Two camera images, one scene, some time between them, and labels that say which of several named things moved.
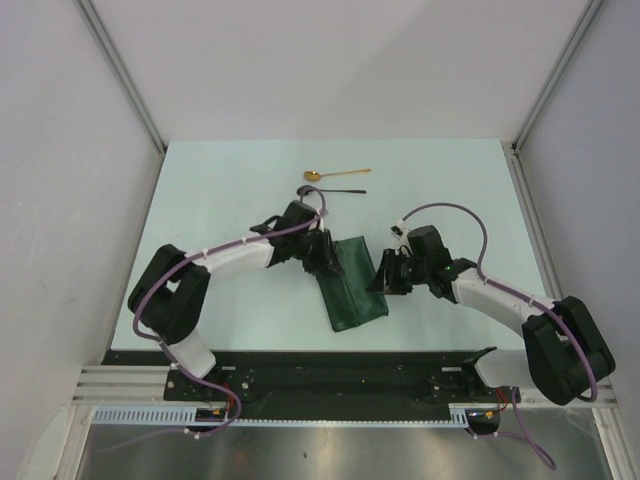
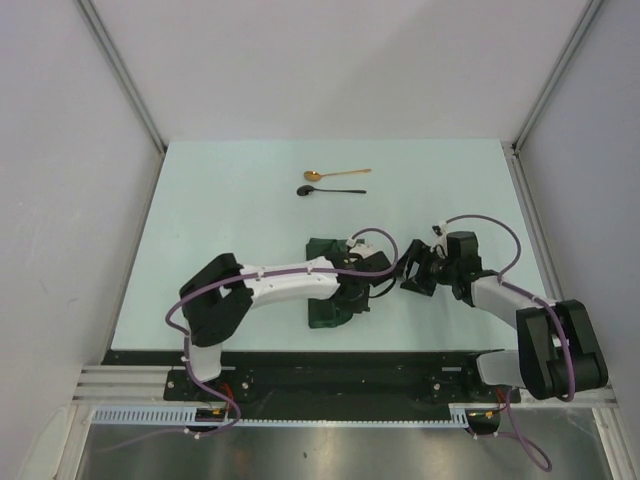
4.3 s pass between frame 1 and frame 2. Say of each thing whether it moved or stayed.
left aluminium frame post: stayed
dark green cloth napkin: moved
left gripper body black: moved
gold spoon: stayed
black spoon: stayed
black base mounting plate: stayed
